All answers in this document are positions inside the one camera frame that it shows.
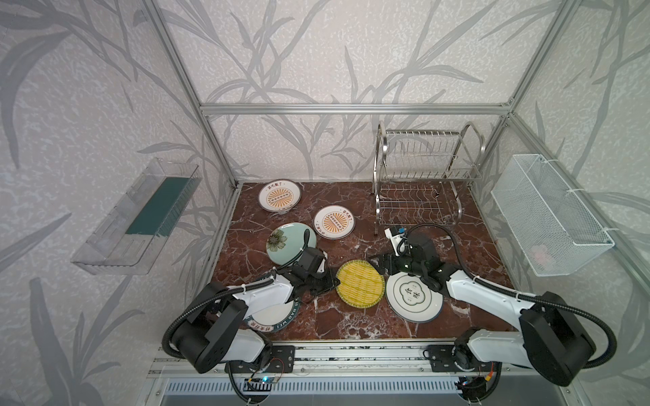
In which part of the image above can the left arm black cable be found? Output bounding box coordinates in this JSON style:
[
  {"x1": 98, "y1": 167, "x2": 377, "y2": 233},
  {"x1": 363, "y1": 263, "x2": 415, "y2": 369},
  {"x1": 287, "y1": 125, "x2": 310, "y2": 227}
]
[{"x1": 161, "y1": 227, "x2": 311, "y2": 359}]

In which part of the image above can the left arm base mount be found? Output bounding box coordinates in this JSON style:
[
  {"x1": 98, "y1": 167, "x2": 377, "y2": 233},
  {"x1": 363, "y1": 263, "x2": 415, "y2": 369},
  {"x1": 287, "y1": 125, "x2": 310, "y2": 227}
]
[{"x1": 232, "y1": 345, "x2": 296, "y2": 374}]

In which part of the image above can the clear plastic wall shelf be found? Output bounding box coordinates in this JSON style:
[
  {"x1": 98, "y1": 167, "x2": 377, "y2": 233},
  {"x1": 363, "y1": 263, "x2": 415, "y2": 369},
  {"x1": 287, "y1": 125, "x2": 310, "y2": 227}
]
[{"x1": 71, "y1": 158, "x2": 202, "y2": 276}]

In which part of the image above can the white plate dark lettered rim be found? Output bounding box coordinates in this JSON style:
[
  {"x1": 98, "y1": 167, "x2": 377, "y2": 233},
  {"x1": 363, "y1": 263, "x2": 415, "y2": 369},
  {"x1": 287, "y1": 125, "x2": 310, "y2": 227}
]
[{"x1": 244, "y1": 300, "x2": 301, "y2": 333}]

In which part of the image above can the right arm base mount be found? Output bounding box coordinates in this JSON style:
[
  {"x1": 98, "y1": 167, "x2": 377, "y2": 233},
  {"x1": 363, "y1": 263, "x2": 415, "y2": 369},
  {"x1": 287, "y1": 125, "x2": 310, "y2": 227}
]
[{"x1": 422, "y1": 344, "x2": 493, "y2": 375}]

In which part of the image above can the large orange sunburst plate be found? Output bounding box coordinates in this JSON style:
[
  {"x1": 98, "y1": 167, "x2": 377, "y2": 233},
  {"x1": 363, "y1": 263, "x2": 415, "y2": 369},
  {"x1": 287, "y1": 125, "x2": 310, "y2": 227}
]
[{"x1": 258, "y1": 179, "x2": 301, "y2": 213}]

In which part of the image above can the yellow woven bamboo plate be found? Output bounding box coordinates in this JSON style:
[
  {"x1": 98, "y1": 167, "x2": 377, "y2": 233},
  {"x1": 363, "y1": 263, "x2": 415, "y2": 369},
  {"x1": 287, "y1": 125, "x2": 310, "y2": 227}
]
[{"x1": 336, "y1": 260, "x2": 385, "y2": 309}]

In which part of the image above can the green flower plate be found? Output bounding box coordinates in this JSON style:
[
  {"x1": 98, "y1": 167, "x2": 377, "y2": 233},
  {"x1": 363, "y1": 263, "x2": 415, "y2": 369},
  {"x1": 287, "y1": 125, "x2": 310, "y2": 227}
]
[{"x1": 266, "y1": 223, "x2": 317, "y2": 266}]

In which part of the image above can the small orange sunburst plate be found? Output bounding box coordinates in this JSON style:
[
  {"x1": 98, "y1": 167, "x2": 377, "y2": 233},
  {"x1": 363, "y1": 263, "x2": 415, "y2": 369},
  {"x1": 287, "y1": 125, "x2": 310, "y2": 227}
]
[{"x1": 313, "y1": 205, "x2": 355, "y2": 240}]

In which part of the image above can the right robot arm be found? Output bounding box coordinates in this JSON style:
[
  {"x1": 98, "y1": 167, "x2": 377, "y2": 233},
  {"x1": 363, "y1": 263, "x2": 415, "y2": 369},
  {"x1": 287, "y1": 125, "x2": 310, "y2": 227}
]
[{"x1": 376, "y1": 227, "x2": 596, "y2": 387}]

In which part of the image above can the white plate green rim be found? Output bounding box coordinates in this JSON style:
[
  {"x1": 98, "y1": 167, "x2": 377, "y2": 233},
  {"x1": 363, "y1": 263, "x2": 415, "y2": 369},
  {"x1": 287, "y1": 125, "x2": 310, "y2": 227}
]
[{"x1": 385, "y1": 272, "x2": 443, "y2": 323}]

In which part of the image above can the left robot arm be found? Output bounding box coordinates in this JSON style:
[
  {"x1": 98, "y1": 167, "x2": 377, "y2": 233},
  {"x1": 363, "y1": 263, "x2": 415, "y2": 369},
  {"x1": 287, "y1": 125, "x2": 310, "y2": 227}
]
[{"x1": 162, "y1": 247, "x2": 339, "y2": 373}]

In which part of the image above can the white wire mesh basket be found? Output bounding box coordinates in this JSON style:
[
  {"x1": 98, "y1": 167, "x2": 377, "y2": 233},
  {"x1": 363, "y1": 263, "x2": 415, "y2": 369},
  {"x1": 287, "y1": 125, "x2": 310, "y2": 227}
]
[{"x1": 492, "y1": 154, "x2": 615, "y2": 277}]

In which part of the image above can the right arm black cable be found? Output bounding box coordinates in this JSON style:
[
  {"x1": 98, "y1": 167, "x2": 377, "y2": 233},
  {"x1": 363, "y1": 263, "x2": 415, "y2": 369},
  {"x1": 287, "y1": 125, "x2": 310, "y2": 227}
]
[{"x1": 395, "y1": 222, "x2": 618, "y2": 370}]

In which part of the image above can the stainless steel dish rack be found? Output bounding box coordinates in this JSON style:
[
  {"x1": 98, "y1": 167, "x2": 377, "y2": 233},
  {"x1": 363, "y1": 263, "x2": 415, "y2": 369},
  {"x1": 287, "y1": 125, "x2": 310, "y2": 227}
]
[{"x1": 372, "y1": 121, "x2": 486, "y2": 234}]

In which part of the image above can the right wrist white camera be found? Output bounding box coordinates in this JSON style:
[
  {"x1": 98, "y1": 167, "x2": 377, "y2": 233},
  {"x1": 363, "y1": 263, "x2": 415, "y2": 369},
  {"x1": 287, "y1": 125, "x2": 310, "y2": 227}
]
[{"x1": 384, "y1": 226, "x2": 408, "y2": 256}]

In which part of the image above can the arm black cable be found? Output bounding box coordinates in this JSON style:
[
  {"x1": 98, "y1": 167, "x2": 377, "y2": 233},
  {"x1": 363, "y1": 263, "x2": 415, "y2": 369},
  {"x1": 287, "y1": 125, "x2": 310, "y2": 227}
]
[
  {"x1": 161, "y1": 227, "x2": 311, "y2": 359},
  {"x1": 395, "y1": 222, "x2": 618, "y2": 370}
]

